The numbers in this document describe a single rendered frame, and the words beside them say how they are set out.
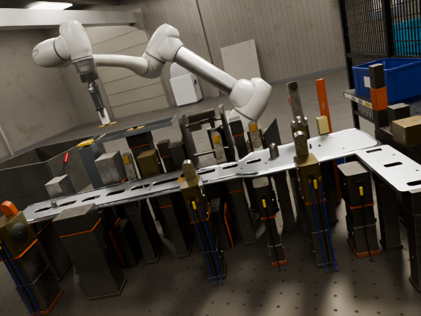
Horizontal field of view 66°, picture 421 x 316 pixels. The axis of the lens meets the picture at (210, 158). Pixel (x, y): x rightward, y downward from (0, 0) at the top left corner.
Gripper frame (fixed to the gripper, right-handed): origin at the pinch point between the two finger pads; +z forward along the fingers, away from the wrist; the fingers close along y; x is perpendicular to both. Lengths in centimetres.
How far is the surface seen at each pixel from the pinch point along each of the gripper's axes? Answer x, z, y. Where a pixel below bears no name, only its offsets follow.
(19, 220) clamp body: -31, 21, 43
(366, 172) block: 76, 27, 76
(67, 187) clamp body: -23.4, 24.3, 10.6
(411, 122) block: 95, 19, 71
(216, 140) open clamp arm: 43, 18, 31
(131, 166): 7.4, 20.3, 22.0
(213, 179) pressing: 36, 26, 50
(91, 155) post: -11.9, 15.7, -0.5
